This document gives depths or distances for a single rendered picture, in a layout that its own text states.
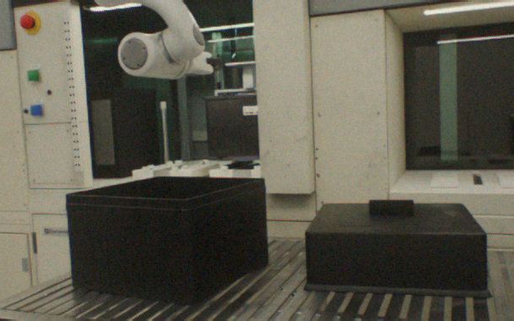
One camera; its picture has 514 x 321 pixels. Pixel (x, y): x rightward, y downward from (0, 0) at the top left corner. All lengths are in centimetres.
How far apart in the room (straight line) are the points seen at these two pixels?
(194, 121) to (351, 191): 126
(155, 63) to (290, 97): 34
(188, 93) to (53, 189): 91
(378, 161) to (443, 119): 47
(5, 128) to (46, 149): 15
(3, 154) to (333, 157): 101
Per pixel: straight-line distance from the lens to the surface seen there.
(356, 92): 127
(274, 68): 127
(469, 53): 170
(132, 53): 110
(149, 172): 172
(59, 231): 169
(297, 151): 125
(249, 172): 156
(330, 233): 91
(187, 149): 237
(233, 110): 157
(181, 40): 108
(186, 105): 237
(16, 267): 183
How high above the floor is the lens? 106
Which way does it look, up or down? 5 degrees down
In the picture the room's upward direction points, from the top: 3 degrees counter-clockwise
